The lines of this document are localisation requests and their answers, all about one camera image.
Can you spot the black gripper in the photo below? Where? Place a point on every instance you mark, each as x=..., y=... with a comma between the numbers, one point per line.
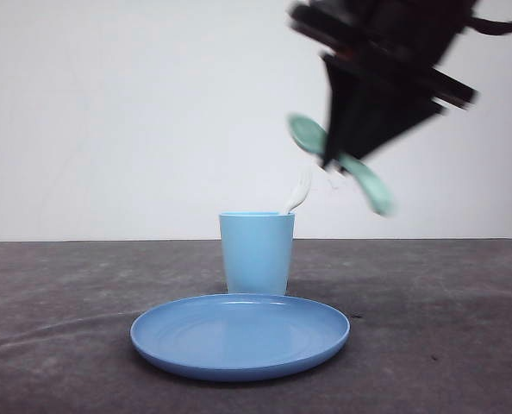
x=402, y=42

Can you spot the mint green plastic spoon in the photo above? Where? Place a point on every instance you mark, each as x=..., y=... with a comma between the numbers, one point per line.
x=311, y=138

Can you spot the white plastic fork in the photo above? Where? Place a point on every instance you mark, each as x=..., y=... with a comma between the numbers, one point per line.
x=300, y=192

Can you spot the light blue plastic cup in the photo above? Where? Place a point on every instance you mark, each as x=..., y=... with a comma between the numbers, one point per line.
x=256, y=251

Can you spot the blue plastic plate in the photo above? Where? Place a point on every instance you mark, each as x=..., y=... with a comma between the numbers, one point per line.
x=239, y=337

